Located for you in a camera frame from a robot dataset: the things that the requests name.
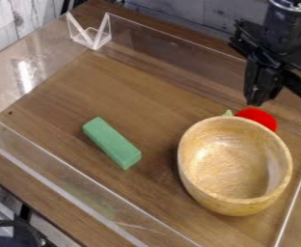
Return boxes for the green rectangular foam block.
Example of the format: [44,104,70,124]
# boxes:
[83,117,142,170]

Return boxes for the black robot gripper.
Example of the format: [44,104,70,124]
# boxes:
[231,0,301,106]

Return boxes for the black cable loop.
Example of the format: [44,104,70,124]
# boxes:
[0,220,43,247]

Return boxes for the clear acrylic corner bracket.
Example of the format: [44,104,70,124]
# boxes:
[66,13,112,50]

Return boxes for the black metal mount with bolt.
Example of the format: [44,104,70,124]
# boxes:
[14,216,58,247]

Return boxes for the light wooden bowl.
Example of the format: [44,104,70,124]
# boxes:
[178,116,294,216]

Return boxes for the red plush strawberry toy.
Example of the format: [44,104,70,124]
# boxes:
[225,107,279,132]

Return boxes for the clear acrylic tray walls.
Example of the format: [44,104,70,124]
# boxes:
[0,14,301,247]

